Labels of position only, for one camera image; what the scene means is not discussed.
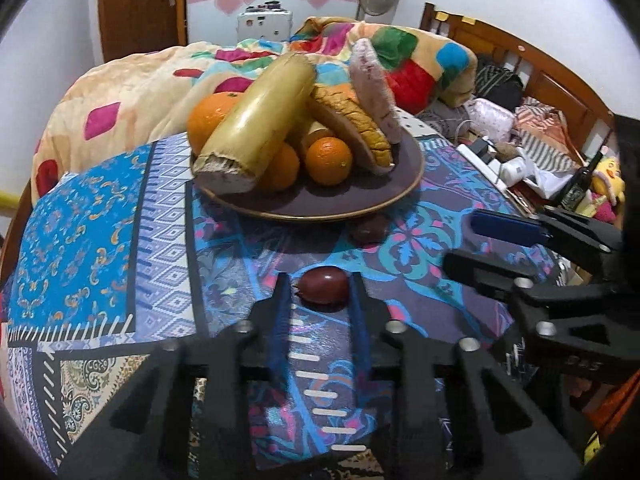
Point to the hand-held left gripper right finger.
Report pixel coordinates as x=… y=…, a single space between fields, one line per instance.
x=359 y=320

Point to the striped bag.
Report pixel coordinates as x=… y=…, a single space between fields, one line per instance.
x=550 y=140

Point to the black bag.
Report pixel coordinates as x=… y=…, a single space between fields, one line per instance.
x=497 y=87

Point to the pink bag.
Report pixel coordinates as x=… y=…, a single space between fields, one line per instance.
x=492 y=117

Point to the white case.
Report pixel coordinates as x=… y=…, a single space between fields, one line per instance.
x=262 y=22

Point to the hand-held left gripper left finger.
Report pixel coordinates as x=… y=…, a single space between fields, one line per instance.
x=281 y=325

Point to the purple plate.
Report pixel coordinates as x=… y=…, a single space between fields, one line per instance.
x=350 y=195

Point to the yellow pipe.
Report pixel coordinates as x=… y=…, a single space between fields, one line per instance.
x=6 y=202

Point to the wooden headboard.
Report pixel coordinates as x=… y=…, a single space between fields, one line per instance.
x=555 y=85

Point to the long sugarcane piece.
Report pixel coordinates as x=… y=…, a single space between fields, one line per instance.
x=260 y=120

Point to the small orange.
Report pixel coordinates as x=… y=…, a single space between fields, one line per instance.
x=328 y=161
x=282 y=170

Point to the dark glass bottle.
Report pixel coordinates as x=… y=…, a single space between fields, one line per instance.
x=577 y=185

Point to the white power strip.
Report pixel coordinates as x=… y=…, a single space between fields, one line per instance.
x=480 y=157

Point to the colourful patchwork blanket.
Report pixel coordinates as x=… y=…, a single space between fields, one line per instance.
x=125 y=90

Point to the patterned blue cloth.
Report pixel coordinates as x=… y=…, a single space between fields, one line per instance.
x=125 y=260

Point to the dark purple passion fruit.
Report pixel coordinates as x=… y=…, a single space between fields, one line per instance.
x=322 y=286
x=369 y=231

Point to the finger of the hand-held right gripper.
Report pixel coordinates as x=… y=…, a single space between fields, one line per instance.
x=502 y=225
x=480 y=270

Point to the brown wooden door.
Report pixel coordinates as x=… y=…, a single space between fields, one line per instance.
x=140 y=10

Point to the yellow plush toy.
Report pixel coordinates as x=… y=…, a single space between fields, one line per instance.
x=607 y=180

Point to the white plastic bag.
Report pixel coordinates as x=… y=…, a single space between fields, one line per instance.
x=530 y=172

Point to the large orange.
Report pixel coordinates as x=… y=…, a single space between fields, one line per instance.
x=215 y=117

